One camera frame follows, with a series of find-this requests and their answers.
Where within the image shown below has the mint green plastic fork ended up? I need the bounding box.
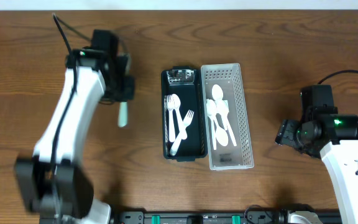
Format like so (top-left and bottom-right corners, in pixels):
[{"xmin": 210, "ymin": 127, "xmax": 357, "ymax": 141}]
[{"xmin": 117, "ymin": 54, "xmax": 132, "ymax": 128}]

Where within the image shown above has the white plastic fork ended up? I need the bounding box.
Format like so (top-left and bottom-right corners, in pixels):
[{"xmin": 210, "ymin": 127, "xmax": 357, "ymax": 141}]
[
  {"xmin": 167, "ymin": 95, "xmax": 176, "ymax": 142},
  {"xmin": 170, "ymin": 110, "xmax": 194, "ymax": 156}
]

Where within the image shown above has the white plastic spoon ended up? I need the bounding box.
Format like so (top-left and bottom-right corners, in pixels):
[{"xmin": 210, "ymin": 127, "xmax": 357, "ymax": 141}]
[
  {"xmin": 216, "ymin": 100, "xmax": 237, "ymax": 146},
  {"xmin": 172, "ymin": 94, "xmax": 187, "ymax": 139},
  {"xmin": 213, "ymin": 115, "xmax": 228, "ymax": 147},
  {"xmin": 206, "ymin": 99, "xmax": 216, "ymax": 151},
  {"xmin": 212, "ymin": 84, "xmax": 229, "ymax": 130}
]

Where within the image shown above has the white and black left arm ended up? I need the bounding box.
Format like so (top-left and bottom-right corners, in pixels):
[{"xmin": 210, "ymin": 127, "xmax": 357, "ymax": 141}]
[{"xmin": 14, "ymin": 49, "xmax": 134, "ymax": 223}]

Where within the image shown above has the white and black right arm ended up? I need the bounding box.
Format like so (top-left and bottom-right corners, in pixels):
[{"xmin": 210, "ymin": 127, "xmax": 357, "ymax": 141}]
[{"xmin": 275, "ymin": 114, "xmax": 358, "ymax": 223}]

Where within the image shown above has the dark green plastic basket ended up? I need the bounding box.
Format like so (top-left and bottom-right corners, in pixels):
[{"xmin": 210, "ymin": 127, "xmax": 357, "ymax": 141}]
[{"xmin": 160, "ymin": 67, "xmax": 208, "ymax": 162}]

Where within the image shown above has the clear white plastic basket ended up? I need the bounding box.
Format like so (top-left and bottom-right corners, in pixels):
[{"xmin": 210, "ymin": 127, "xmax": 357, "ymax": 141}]
[{"xmin": 201, "ymin": 63, "xmax": 254, "ymax": 170}]

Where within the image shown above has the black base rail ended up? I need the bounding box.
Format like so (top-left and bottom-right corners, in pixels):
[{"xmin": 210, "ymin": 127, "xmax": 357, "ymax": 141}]
[{"xmin": 110, "ymin": 203, "xmax": 343, "ymax": 224}]

